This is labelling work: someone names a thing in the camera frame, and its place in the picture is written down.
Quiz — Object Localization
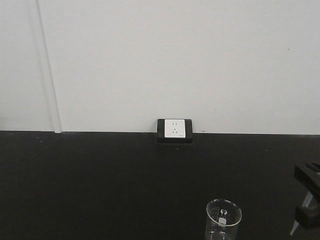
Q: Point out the black socket mounting box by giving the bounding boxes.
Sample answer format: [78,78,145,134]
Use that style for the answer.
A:
[156,119,193,144]

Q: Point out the clear glass beaker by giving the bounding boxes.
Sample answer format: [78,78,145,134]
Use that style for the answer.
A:
[205,198,242,240]

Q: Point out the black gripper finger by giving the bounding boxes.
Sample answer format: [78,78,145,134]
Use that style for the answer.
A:
[295,206,320,230]
[294,162,320,197]

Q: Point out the white wall power socket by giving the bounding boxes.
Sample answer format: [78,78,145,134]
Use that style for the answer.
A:
[164,119,186,139]

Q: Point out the clear plastic pipette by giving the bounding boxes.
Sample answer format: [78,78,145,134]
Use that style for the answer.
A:
[289,191,313,236]

